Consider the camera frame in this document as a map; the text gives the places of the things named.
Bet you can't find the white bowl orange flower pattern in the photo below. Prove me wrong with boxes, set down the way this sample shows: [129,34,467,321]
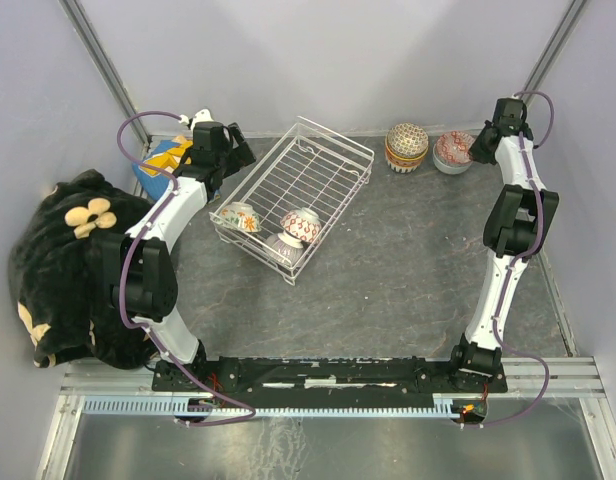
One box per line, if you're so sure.
[219,202,261,233]

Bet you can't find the white wire dish rack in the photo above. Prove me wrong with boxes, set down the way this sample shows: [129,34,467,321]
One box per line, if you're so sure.
[210,116,375,285]

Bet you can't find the maroon tile pattern bowl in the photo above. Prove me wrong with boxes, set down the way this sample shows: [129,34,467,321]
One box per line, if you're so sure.
[386,122,429,157]

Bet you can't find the yellow sun pattern bowl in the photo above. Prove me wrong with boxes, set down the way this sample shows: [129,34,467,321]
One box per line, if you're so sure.
[385,146,428,164]

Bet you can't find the white bowl teal leaf pattern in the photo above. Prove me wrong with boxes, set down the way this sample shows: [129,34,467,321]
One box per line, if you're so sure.
[387,159,420,174]

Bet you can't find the plain white ribbed bowl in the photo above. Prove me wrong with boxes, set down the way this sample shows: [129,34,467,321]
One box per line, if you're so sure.
[433,154,472,175]

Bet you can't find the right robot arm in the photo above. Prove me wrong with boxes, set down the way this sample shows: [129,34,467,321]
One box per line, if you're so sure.
[446,92,559,391]

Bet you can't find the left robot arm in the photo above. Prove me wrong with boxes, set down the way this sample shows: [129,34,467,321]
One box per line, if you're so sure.
[98,110,256,390]

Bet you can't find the grey striped bowl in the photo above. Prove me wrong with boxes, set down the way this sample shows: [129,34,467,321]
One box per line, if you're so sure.
[265,231,304,268]

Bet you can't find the black plush flower blanket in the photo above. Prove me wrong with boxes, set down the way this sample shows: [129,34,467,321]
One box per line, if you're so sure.
[8,169,157,370]

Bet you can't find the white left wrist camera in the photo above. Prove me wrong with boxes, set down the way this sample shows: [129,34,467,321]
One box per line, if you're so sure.
[179,108,214,130]

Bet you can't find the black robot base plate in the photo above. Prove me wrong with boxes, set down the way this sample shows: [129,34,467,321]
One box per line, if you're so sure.
[151,355,509,407]

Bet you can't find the aluminium frame rails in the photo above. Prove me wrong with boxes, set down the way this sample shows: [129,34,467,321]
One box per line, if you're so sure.
[35,1,616,479]

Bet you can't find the light blue cable duct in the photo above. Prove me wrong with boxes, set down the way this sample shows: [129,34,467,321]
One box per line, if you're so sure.
[82,392,462,416]

